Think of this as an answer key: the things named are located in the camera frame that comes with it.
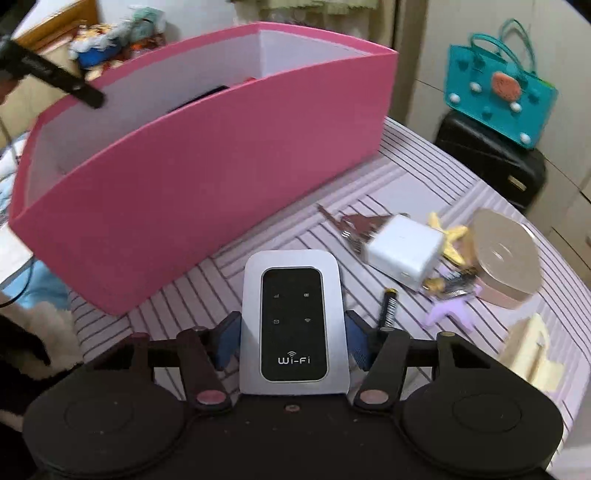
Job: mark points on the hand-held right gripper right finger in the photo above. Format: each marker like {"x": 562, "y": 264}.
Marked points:
{"x": 358, "y": 344}

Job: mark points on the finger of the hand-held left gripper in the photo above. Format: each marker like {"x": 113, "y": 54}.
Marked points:
{"x": 55, "y": 74}

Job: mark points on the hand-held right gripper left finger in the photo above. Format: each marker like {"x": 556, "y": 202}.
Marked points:
{"x": 226, "y": 344}

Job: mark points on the black and gold battery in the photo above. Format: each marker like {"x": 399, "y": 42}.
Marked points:
{"x": 388, "y": 307}

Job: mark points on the white pocket router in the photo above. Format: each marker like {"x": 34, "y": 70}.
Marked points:
{"x": 291, "y": 323}

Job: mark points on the purple star hair clip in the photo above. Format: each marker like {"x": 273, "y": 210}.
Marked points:
{"x": 445, "y": 309}

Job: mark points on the pink cardboard box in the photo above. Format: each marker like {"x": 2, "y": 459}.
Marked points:
{"x": 184, "y": 184}

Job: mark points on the blue and white plush toy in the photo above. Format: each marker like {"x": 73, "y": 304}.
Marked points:
{"x": 94, "y": 48}

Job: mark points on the wooden cabinet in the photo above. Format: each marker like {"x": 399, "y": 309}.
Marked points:
{"x": 55, "y": 23}

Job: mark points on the grey plush toy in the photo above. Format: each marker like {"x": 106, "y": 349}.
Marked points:
{"x": 143, "y": 23}

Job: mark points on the white charger plug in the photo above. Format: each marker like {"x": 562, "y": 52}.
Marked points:
{"x": 401, "y": 251}

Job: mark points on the striped tablecloth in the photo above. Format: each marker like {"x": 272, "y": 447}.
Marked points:
{"x": 300, "y": 221}

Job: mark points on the yellow hair clip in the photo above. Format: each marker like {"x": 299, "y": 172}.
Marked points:
{"x": 450, "y": 240}

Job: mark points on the gold heart-shaped box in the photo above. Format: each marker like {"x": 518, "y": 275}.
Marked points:
{"x": 505, "y": 258}

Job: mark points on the cream claw hair clip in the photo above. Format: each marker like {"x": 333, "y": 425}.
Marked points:
{"x": 531, "y": 350}

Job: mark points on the black and white fluffy clothing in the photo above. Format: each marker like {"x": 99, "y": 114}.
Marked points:
{"x": 32, "y": 350}

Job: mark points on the black suitcase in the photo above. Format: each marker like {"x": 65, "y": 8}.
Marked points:
{"x": 489, "y": 161}

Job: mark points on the teal felt handbag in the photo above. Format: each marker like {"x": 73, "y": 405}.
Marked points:
{"x": 489, "y": 101}

